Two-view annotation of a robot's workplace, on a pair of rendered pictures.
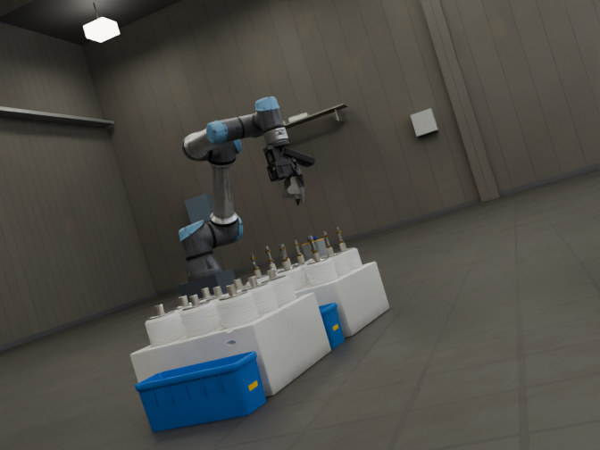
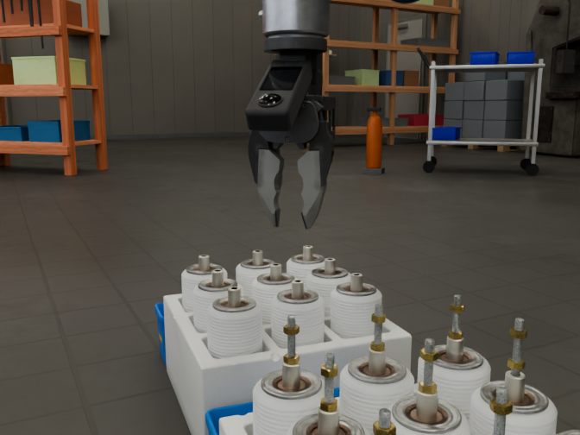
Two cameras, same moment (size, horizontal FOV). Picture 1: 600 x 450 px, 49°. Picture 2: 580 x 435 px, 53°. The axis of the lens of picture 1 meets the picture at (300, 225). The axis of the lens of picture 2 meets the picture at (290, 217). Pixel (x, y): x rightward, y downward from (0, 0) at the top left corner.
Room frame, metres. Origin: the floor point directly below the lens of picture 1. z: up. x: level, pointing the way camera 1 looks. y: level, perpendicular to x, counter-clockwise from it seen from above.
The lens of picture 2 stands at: (2.65, -0.50, 0.59)
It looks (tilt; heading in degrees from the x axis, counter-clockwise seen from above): 11 degrees down; 135
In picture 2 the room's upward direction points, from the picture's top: straight up
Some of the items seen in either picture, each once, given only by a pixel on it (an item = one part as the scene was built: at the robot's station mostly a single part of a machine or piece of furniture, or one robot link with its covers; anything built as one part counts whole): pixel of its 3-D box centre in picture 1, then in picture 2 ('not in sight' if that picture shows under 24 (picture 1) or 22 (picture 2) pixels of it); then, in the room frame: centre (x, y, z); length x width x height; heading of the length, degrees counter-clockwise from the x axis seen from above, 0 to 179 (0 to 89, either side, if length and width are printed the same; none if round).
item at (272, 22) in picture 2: (277, 137); (293, 21); (2.17, -0.01, 0.68); 0.08 x 0.08 x 0.05
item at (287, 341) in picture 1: (236, 352); (276, 355); (1.85, 0.27, 0.09); 0.39 x 0.39 x 0.18; 66
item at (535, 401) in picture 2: not in sight; (513, 397); (2.39, 0.14, 0.25); 0.08 x 0.08 x 0.01
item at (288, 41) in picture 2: (281, 161); (297, 95); (2.17, 0.00, 0.60); 0.09 x 0.08 x 0.12; 116
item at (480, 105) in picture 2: not in sight; (494, 105); (-1.21, 7.54, 0.59); 1.20 x 0.80 x 1.19; 162
